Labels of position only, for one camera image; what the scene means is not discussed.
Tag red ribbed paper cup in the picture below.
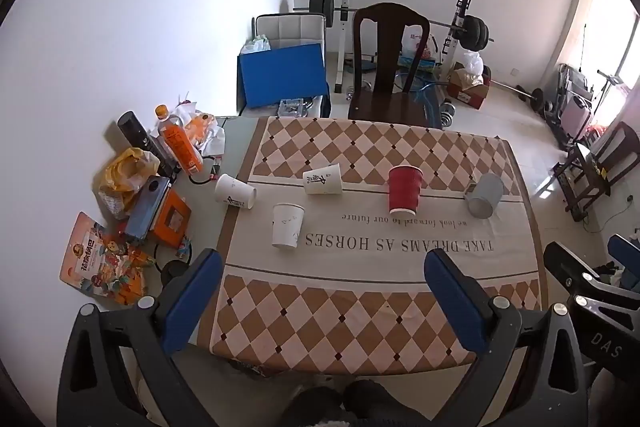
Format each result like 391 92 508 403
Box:
388 165 423 216

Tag pile of clothes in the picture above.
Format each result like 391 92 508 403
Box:
594 261 640 293

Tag white orange plastic bag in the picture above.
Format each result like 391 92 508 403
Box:
170 101 226 156

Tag white cup lying sideways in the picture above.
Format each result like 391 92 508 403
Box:
303 165 343 195

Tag colourful snack packet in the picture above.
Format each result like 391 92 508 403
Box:
60 212 153 306

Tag folded grey pink rack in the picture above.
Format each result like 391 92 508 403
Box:
544 63 593 150

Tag grey cup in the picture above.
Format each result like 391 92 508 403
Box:
464 172 506 219

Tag barbell on floor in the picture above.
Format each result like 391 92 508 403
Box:
491 80 544 112

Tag orange box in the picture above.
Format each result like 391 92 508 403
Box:
150 188 191 249

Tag white padded chair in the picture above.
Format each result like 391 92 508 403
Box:
254 12 326 50

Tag white red shopping bag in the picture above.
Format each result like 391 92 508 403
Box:
401 25 432 60

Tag checkered printed table cloth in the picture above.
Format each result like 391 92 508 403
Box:
196 117 548 376

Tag barbell with black plates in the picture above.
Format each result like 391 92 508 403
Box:
294 0 492 52

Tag small dark wooden chair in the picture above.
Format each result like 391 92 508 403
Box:
552 121 639 222

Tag white cup with bird print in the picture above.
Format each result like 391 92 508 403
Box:
271 202 305 249

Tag black cable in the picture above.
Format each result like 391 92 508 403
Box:
185 155 224 186

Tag white cup with calligraphy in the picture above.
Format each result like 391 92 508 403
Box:
214 173 257 209

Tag red black lighter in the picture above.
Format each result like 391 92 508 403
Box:
209 160 220 181

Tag black rectangular box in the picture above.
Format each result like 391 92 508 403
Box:
117 110 180 181

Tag black round lid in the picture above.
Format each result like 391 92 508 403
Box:
160 259 189 287

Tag orange drink bottle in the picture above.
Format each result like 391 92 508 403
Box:
155 104 203 176

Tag yellow plastic bag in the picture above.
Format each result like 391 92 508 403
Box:
98 147 160 220

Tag red cardboard box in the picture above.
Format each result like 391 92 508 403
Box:
447 63 491 109

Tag blue grey device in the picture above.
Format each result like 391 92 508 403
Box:
125 176 170 241

